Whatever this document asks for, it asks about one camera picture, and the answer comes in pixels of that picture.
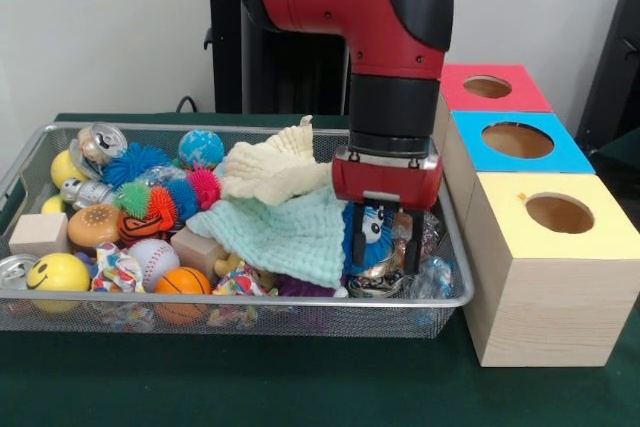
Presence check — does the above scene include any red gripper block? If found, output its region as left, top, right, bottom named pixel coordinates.
left=331, top=144, right=444, bottom=276

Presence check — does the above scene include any clear packet of orange snacks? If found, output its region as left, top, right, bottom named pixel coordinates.
left=392, top=211, right=444, bottom=263

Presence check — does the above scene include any wooden box with three holes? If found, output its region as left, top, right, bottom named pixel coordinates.
left=432, top=64, right=640, bottom=368

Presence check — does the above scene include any blue furry monster toy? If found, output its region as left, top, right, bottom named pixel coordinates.
left=341, top=201, right=401, bottom=278

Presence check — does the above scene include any mint waffle cloth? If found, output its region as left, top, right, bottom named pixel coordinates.
left=185, top=181, right=351, bottom=291

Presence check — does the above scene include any cream waffle cloth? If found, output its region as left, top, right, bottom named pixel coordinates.
left=218, top=113, right=336, bottom=208

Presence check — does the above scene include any small orange basketball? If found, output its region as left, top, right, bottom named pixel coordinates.
left=154, top=266, right=212, bottom=324

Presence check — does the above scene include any blue green globe ball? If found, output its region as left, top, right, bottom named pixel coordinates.
left=176, top=128, right=225, bottom=171

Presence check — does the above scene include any small white baseball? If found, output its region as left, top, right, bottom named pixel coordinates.
left=124, top=237, right=180, bottom=292

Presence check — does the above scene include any dark green side table cloth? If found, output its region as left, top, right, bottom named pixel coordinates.
left=589, top=126, right=640, bottom=213

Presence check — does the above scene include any blue spiky rubber ball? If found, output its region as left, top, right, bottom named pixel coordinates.
left=102, top=141, right=174, bottom=191

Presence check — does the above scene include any toy hamburger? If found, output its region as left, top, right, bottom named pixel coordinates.
left=66, top=203, right=122, bottom=249

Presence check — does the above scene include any yellow smiley ball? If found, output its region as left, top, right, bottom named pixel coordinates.
left=25, top=252, right=91, bottom=313

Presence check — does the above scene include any plain wooden cube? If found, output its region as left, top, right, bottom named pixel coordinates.
left=8, top=211, right=70, bottom=257

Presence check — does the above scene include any shallow wire mesh bin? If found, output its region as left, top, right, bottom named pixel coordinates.
left=0, top=121, right=474, bottom=341

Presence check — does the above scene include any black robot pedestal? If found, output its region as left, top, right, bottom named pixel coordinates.
left=193, top=0, right=351, bottom=116

